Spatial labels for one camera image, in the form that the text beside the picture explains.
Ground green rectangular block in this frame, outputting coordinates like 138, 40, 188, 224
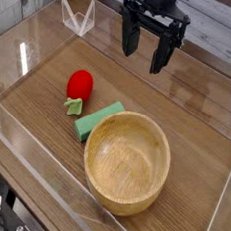
74, 101, 125, 142

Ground clear acrylic tray walls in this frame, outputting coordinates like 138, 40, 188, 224
0, 0, 231, 231

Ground black metal table frame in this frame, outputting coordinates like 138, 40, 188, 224
0, 187, 39, 231

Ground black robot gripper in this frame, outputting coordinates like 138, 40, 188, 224
121, 0, 191, 74

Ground red plush strawberry toy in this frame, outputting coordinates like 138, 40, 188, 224
64, 69, 94, 116

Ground wooden bowl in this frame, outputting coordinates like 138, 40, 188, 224
83, 111, 171, 216

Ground clear acrylic corner bracket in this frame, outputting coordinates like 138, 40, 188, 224
61, 0, 95, 37

